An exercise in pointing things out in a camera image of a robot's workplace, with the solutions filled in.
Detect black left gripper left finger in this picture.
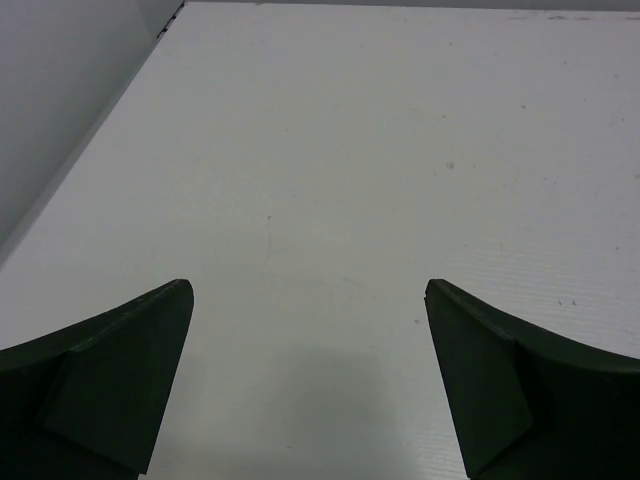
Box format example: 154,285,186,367
1,279,194,479

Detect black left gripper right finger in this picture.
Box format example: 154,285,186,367
425,279,639,479

